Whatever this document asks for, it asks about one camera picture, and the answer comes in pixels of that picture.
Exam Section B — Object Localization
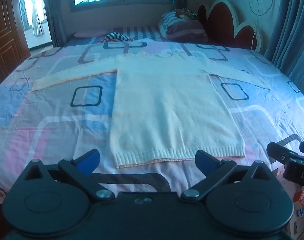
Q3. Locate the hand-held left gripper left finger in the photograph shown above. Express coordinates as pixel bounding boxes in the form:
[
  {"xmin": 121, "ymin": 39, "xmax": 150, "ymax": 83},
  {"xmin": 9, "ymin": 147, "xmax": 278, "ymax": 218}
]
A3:
[{"xmin": 24, "ymin": 149, "xmax": 115, "ymax": 202}]

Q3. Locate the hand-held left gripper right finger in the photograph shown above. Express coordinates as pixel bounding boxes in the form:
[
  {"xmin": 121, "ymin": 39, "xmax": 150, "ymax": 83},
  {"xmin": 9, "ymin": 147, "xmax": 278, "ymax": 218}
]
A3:
[{"xmin": 180, "ymin": 150, "xmax": 278, "ymax": 202}]

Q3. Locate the white knit sweater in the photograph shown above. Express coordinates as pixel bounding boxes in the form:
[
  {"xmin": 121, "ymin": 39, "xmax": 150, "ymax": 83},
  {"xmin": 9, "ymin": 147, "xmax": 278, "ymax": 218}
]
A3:
[{"xmin": 31, "ymin": 51, "xmax": 271, "ymax": 169}]

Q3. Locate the orange white small box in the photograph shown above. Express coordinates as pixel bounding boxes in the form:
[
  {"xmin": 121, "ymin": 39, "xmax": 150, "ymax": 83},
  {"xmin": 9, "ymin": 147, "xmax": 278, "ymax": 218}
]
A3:
[{"xmin": 292, "ymin": 189, "xmax": 304, "ymax": 203}]

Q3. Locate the pastel patterned bedsheet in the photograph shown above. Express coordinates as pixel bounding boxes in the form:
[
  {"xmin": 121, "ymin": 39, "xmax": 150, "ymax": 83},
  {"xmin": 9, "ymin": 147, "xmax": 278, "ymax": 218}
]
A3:
[{"xmin": 0, "ymin": 39, "xmax": 304, "ymax": 205}]

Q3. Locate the pale cardboard box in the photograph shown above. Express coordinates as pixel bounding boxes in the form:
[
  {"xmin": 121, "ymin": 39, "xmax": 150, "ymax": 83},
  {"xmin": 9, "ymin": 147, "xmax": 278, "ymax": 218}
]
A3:
[{"xmin": 293, "ymin": 219, "xmax": 304, "ymax": 236}]

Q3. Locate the blue pleated curtain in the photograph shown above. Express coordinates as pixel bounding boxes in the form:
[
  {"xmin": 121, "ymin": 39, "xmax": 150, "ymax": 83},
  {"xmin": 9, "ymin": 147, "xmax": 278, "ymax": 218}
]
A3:
[{"xmin": 264, "ymin": 0, "xmax": 304, "ymax": 85}]

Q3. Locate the dark striped cloth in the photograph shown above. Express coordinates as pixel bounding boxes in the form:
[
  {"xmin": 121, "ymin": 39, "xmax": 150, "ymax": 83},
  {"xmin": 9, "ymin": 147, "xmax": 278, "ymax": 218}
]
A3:
[{"xmin": 101, "ymin": 32, "xmax": 134, "ymax": 43}]

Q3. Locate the pink pillow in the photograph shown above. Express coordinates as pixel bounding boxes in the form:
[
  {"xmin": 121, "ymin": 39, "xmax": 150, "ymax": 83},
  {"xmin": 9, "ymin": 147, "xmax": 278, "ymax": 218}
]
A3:
[{"xmin": 73, "ymin": 29, "xmax": 115, "ymax": 38}]

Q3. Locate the striped pillow stack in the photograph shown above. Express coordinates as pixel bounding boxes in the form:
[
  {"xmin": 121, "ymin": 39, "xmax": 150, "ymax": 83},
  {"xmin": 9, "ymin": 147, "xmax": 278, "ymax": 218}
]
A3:
[{"xmin": 158, "ymin": 11, "xmax": 208, "ymax": 43}]

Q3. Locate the striped mattress cover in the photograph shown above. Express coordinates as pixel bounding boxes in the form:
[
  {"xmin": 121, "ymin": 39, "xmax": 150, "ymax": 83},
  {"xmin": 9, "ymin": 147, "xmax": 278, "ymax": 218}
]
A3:
[{"xmin": 67, "ymin": 25, "xmax": 167, "ymax": 46}]

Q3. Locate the red scalloped headboard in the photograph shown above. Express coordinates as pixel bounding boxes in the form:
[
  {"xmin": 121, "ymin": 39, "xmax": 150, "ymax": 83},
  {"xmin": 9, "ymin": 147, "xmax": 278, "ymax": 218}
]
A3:
[{"xmin": 197, "ymin": 0, "xmax": 262, "ymax": 53}]

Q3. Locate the brown patterned cloth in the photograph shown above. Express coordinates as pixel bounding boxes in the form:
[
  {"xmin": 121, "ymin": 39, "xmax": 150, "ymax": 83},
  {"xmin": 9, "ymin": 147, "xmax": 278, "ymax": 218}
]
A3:
[{"xmin": 175, "ymin": 8, "xmax": 198, "ymax": 20}]

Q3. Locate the brown wooden door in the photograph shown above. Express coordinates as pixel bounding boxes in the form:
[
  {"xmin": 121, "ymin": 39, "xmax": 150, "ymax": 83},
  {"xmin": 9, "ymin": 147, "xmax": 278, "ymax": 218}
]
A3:
[{"xmin": 0, "ymin": 0, "xmax": 31, "ymax": 83}]

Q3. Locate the dark grey curtain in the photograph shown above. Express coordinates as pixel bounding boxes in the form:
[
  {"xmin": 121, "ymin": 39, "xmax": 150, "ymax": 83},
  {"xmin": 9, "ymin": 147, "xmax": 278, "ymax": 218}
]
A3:
[{"xmin": 43, "ymin": 0, "xmax": 67, "ymax": 47}]

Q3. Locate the white sheer curtain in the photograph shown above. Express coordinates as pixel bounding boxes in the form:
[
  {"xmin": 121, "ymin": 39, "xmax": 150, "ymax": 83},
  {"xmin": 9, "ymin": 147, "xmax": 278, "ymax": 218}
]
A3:
[{"xmin": 27, "ymin": 0, "xmax": 45, "ymax": 37}]

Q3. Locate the balcony window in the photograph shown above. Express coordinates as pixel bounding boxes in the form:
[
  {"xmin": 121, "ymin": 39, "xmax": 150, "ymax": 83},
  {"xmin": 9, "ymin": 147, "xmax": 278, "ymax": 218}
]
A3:
[{"xmin": 16, "ymin": 0, "xmax": 49, "ymax": 37}]

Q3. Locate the thin wall cable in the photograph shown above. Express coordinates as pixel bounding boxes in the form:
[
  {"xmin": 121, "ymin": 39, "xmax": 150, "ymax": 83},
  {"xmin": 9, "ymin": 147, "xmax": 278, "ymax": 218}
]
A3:
[{"xmin": 249, "ymin": 0, "xmax": 272, "ymax": 50}]

